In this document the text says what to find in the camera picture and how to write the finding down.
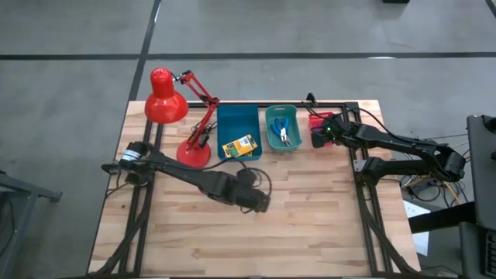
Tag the small black clamp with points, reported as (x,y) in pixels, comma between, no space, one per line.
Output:
(311,98)

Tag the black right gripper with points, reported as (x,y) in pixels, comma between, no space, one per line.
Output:
(335,129)

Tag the red mesh basket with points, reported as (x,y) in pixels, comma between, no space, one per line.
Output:
(315,121)

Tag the black equipment cart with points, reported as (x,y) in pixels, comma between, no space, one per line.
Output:
(482,174)

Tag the red desk lamp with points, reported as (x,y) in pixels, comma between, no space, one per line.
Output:
(166,104)

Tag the white paper sheet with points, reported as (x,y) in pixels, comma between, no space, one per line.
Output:
(422,244)

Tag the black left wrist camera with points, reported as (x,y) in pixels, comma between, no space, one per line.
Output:
(246,177)

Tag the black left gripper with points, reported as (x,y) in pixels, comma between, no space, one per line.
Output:
(240,195)

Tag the green plastic bin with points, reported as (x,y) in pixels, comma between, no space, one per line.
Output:
(294,135)

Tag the blue plastic bin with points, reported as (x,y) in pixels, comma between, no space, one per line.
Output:
(239,124)

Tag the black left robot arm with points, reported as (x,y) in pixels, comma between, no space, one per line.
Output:
(182,174)

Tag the yellow green crayon box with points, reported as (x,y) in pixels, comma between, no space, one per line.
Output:
(240,146)

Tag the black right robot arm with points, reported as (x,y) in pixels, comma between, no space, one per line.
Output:
(387,141)

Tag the grey metal stand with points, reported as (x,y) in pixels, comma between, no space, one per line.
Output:
(27,190)

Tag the black power strip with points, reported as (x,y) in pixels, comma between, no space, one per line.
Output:
(424,188)

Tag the black floor beam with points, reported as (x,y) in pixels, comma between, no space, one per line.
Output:
(441,219)

